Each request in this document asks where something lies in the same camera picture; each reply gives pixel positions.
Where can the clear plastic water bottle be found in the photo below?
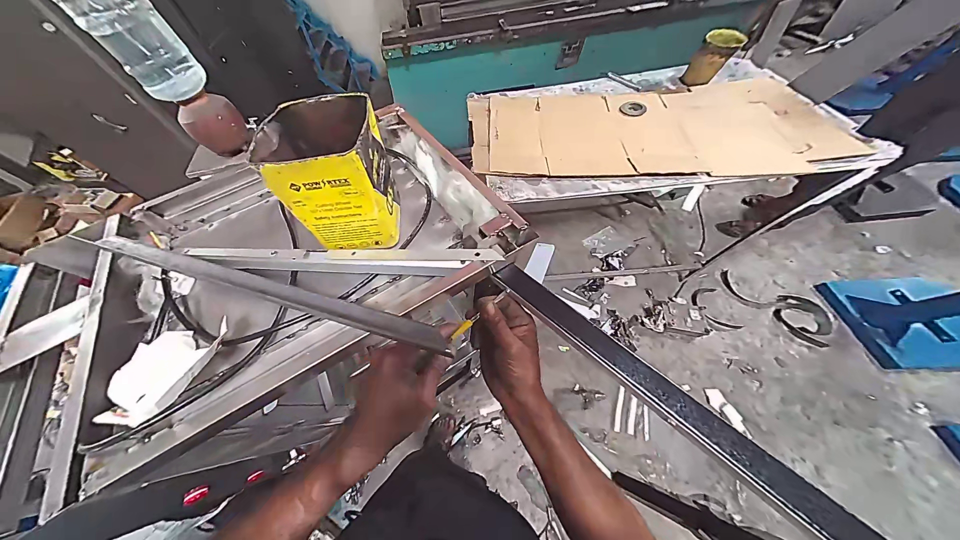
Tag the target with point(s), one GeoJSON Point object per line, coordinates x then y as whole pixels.
{"type": "Point", "coordinates": [150, 56]}

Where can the flattened brown cardboard sheet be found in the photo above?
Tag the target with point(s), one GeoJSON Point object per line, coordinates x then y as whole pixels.
{"type": "Point", "coordinates": [585, 139]}

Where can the teal metal workbench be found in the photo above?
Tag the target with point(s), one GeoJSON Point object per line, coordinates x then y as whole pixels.
{"type": "Point", "coordinates": [480, 82]}

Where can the brown metal frame table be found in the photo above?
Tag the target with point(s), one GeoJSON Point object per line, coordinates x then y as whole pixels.
{"type": "Point", "coordinates": [247, 397]}

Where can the blue netting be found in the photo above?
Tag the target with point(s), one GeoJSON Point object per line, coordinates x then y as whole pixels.
{"type": "Point", "coordinates": [330, 49]}

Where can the curved black metal strips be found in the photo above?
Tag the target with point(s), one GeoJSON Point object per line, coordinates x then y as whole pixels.
{"type": "Point", "coordinates": [787, 300]}

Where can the person's right hand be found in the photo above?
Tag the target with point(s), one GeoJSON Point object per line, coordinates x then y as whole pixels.
{"type": "Point", "coordinates": [511, 356]}

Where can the pile of wood blocks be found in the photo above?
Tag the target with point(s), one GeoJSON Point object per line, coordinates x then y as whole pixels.
{"type": "Point", "coordinates": [56, 217]}

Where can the pile of scrap debris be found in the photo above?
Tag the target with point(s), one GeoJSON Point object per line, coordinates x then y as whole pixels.
{"type": "Point", "coordinates": [619, 311]}

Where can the grey metal frame rack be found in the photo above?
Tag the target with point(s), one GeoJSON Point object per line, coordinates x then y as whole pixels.
{"type": "Point", "coordinates": [81, 375]}

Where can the person's legs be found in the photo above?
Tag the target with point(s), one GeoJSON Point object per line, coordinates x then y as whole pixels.
{"type": "Point", "coordinates": [442, 499]}

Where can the black metal channel bar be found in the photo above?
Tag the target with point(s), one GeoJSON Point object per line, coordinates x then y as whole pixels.
{"type": "Point", "coordinates": [637, 382]}

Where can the white flat strip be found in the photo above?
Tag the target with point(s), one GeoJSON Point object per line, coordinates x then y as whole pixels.
{"type": "Point", "coordinates": [538, 262]}

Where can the person's left hand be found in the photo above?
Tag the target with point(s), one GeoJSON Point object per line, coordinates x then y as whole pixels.
{"type": "Point", "coordinates": [394, 394]}

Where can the yellow printed square container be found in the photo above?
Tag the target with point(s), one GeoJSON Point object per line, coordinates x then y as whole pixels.
{"type": "Point", "coordinates": [334, 199]}

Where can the white paint-stained table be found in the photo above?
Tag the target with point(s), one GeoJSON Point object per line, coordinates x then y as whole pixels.
{"type": "Point", "coordinates": [540, 187]}

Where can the yellow marker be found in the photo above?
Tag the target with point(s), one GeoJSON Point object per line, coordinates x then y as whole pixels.
{"type": "Point", "coordinates": [463, 328]}

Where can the person's left forearm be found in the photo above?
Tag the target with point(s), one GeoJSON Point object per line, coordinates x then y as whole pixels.
{"type": "Point", "coordinates": [322, 476]}

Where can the dark grey metal cabinet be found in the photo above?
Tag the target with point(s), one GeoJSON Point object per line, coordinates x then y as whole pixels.
{"type": "Point", "coordinates": [90, 82]}

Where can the round metal disc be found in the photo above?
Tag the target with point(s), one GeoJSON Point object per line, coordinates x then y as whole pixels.
{"type": "Point", "coordinates": [632, 109]}

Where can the blue flat metal piece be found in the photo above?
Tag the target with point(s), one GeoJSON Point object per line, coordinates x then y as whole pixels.
{"type": "Point", "coordinates": [877, 322]}

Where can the crumpled white paper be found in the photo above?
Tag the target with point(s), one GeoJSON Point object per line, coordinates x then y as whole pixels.
{"type": "Point", "coordinates": [154, 381]}

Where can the yellow-brown cylindrical cup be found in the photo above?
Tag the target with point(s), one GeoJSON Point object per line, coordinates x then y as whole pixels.
{"type": "Point", "coordinates": [706, 64]}

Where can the silver metal angle strip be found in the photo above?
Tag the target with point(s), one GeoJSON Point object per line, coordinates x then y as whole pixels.
{"type": "Point", "coordinates": [360, 262]}

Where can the person's right forearm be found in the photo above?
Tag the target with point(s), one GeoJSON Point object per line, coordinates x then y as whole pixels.
{"type": "Point", "coordinates": [574, 472]}

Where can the grey metal bar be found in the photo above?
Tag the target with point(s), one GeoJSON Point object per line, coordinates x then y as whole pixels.
{"type": "Point", "coordinates": [262, 283]}

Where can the person's left fingers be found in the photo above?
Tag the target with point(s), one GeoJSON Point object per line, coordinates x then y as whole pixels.
{"type": "Point", "coordinates": [427, 363]}

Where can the person's right fingers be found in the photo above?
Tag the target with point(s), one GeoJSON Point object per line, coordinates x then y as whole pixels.
{"type": "Point", "coordinates": [493, 315]}

